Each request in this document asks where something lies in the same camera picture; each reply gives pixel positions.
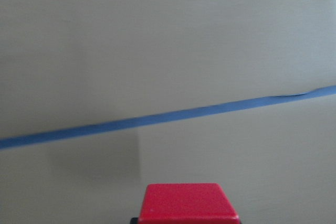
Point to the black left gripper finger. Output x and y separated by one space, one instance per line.
134 220

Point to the red wooden block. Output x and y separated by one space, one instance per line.
187 203

